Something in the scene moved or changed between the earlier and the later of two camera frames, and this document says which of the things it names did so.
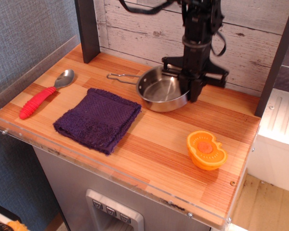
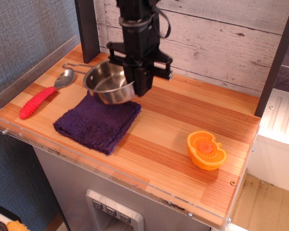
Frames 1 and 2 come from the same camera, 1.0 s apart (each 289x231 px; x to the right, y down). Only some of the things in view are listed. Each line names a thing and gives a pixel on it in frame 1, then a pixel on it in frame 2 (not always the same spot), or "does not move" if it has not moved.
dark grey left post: x=88 y=28 does not move
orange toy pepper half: x=204 y=152 does not move
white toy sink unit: x=273 y=157 does not move
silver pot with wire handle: x=159 y=89 → x=106 y=80
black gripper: x=196 y=62 → x=141 y=45
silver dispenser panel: x=105 y=214 does not move
